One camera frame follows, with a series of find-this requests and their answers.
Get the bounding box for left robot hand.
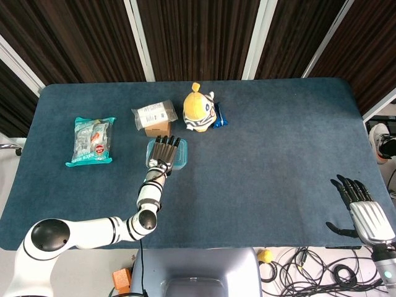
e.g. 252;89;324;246
147;135;182;177

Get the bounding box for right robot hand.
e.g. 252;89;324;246
325;174;396;248

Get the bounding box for blue plastic container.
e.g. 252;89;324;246
145;138;189;171

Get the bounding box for small cardboard box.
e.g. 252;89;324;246
144;120;171;138

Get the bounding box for clear bag with white label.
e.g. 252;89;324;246
131;99;179;131

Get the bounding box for yellow plush toy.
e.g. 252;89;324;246
183;82;217;133

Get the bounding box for blue snack packet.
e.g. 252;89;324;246
212;101;230;129

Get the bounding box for teal snack bag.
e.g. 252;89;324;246
65;116;118;168

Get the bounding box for white sneaker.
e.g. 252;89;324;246
368;123;396;165

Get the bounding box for blue table cloth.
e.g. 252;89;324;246
0;77;391;251

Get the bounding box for yellow crumpled object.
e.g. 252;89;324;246
257;249;273;264

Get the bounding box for grey robot torso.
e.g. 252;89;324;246
129;247;263;297

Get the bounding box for orange block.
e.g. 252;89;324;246
112;268;132;295

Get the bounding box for metal chair leg with caster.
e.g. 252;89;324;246
0;142;24;157

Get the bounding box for black floor cables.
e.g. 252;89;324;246
261;247;390;295

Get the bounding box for white partition post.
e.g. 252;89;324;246
123;0;155;83
241;0;270;80
301;0;355;78
0;33;46;93

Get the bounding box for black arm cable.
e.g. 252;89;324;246
137;239;147;297

